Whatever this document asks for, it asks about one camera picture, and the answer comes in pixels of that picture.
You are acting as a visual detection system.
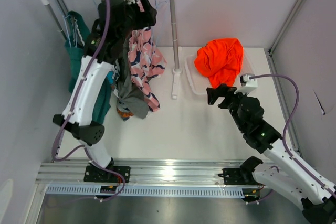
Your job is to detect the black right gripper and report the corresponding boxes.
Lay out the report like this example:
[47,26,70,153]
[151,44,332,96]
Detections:
[206,84,250,132]

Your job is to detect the pink shark print shorts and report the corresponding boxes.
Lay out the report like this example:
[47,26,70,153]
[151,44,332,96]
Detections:
[128,27,166,112]

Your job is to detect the teal green shorts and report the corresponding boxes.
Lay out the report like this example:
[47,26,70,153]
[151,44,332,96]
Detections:
[65,11,112,124]

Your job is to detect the blue orange patterned shorts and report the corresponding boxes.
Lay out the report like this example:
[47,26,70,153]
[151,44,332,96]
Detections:
[107,61,136,121]

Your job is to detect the grey shorts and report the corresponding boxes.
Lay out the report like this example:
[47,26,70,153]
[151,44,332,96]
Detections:
[116,40,150,121]

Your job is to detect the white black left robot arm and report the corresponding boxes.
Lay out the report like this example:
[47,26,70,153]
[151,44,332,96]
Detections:
[53,0,166,182]

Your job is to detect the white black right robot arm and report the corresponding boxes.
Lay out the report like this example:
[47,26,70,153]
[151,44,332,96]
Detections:
[206,84,335,223]

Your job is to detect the white plastic basket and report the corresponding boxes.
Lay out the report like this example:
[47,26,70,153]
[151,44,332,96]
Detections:
[184,50,255,95]

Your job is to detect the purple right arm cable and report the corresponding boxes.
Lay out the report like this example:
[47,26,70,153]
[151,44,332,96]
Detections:
[249,73,336,201]

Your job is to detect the slotted cable duct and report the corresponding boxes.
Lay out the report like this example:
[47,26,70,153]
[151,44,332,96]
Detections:
[46,184,244,198]

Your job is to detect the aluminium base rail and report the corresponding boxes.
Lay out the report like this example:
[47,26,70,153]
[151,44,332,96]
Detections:
[35,158,243,187]

